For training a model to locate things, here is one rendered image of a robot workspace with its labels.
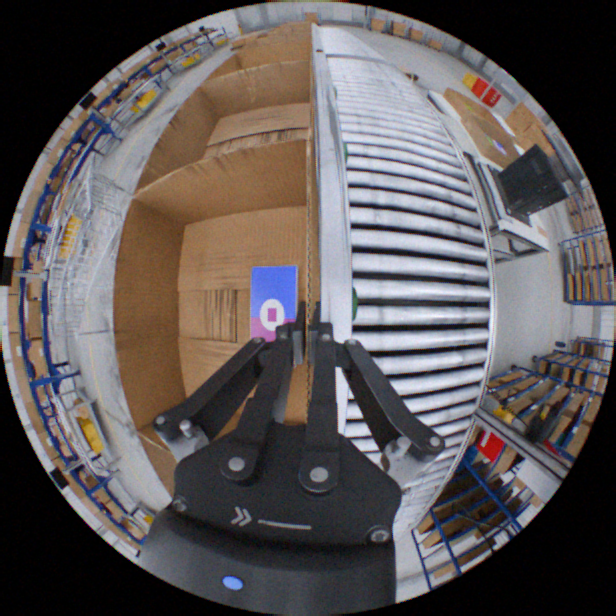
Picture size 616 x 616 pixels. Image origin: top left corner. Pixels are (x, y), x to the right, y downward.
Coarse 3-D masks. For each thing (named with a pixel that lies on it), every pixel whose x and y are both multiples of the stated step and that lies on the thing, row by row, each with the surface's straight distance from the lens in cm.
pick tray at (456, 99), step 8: (448, 88) 152; (448, 96) 150; (456, 96) 144; (464, 96) 162; (456, 104) 142; (464, 104) 136; (472, 104) 168; (480, 104) 171; (464, 112) 135; (472, 112) 134; (480, 112) 175; (488, 112) 176; (488, 120) 174; (496, 120) 169; (504, 128) 163
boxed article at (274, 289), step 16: (256, 272) 33; (272, 272) 32; (288, 272) 31; (256, 288) 32; (272, 288) 31; (288, 288) 31; (256, 304) 32; (272, 304) 31; (288, 304) 31; (256, 320) 32; (272, 320) 31; (288, 320) 31; (256, 336) 32; (272, 336) 32
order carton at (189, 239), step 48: (288, 144) 24; (144, 192) 36; (192, 192) 34; (240, 192) 33; (288, 192) 32; (144, 240) 38; (192, 240) 44; (240, 240) 37; (288, 240) 34; (144, 288) 38; (192, 288) 40; (240, 288) 35; (144, 336) 38; (192, 336) 42; (240, 336) 36; (144, 384) 39; (192, 384) 45; (144, 432) 39
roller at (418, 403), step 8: (440, 392) 66; (448, 392) 68; (456, 392) 69; (464, 392) 71; (472, 392) 74; (408, 400) 60; (416, 400) 61; (424, 400) 62; (432, 400) 63; (440, 400) 65; (448, 400) 67; (456, 400) 69; (464, 400) 73; (352, 408) 55; (416, 408) 61; (424, 408) 63; (432, 408) 65; (352, 416) 55; (360, 416) 56
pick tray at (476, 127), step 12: (468, 120) 124; (480, 120) 134; (468, 132) 122; (480, 132) 115; (492, 132) 143; (480, 144) 113; (504, 144) 154; (492, 156) 114; (504, 156) 116; (516, 156) 146; (504, 168) 124
